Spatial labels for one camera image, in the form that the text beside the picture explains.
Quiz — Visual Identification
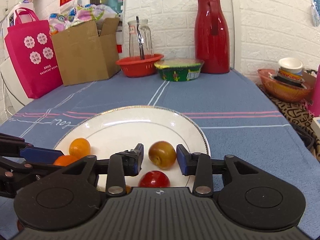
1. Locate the green instant noodle bowl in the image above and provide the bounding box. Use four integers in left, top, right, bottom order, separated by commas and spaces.
154, 58, 204, 82

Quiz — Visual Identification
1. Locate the red thermos jug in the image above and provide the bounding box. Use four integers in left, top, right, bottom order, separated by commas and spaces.
194, 0, 230, 74

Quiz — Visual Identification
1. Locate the orange glass bowl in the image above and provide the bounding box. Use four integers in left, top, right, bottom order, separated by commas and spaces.
258, 69, 313, 103

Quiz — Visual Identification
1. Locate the yellow orange fruit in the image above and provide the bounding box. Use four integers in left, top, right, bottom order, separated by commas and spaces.
126, 185, 132, 194

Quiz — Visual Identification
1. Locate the pink water bottle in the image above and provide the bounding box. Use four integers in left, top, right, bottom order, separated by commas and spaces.
308, 66, 320, 117

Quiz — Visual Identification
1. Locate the red plastic basket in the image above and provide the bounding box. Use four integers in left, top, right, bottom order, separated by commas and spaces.
116, 54, 164, 77

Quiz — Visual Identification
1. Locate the floral cloth bundle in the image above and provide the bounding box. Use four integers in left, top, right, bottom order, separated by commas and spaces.
48, 4, 118, 35

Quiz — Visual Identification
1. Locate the orange tangerine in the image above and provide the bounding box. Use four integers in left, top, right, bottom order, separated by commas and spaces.
53, 155, 79, 166

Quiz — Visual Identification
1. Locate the brownish plum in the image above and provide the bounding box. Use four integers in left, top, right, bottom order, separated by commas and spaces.
148, 141, 176, 170

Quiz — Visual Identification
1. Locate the black straw in pitcher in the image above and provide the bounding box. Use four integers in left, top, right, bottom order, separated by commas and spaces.
136, 16, 145, 60

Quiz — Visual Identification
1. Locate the pink tote bag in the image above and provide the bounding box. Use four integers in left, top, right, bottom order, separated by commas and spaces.
5, 7, 63, 99

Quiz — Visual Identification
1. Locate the white ceramic plate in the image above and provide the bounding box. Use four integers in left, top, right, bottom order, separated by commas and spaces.
55, 106, 211, 187

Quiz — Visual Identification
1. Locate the blue paper fan decoration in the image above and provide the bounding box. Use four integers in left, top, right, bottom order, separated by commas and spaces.
311, 0, 320, 27

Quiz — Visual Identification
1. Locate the white appliance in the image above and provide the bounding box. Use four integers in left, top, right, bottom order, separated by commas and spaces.
1, 3, 34, 112

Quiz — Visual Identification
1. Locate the white paper cup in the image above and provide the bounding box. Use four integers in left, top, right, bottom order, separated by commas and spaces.
278, 57, 303, 75

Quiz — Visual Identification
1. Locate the small orange kumquat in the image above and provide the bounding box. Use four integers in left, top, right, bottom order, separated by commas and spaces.
69, 138, 91, 159

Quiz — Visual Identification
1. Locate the red cherry tomato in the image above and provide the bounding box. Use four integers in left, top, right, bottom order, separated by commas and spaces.
138, 171, 170, 188

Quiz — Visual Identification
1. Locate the glass pitcher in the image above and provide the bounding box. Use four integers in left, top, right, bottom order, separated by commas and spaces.
128, 16, 154, 60

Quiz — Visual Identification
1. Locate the blue checked tablecloth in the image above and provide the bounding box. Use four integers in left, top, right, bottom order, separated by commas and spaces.
1, 70, 319, 238

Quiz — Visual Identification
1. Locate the brown cardboard box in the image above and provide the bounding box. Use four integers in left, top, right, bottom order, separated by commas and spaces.
52, 17, 120, 86

